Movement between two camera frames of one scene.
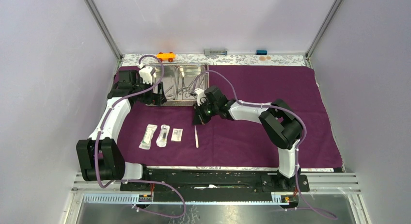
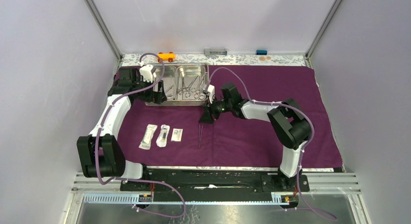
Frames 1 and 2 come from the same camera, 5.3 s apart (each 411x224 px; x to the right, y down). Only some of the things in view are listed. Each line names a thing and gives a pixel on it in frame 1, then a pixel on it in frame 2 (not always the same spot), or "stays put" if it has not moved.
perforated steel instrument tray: [176, 83] stays put
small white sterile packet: [177, 135] stays put
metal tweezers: [197, 143] to [200, 132]
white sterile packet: [161, 140] stays put
